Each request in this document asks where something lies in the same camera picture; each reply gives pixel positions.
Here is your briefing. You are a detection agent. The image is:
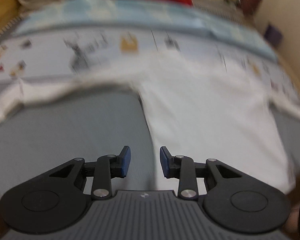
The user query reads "person's right hand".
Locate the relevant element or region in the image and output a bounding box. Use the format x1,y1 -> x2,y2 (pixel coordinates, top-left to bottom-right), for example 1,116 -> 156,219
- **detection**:
283,203 -> 300,233

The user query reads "purple box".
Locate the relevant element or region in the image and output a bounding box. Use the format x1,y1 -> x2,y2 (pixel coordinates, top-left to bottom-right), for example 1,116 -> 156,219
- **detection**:
264,24 -> 283,48

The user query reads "printed grey bed sheet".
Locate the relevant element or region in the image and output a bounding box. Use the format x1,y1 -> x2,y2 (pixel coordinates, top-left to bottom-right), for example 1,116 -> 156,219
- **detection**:
0,0 -> 300,205

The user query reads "light blue patterned quilt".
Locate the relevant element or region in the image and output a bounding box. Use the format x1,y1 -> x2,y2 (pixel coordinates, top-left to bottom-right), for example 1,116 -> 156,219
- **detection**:
14,0 -> 277,62

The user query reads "white t-shirt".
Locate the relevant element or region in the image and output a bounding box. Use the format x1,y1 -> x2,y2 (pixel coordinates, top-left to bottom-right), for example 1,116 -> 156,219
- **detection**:
0,51 -> 300,193

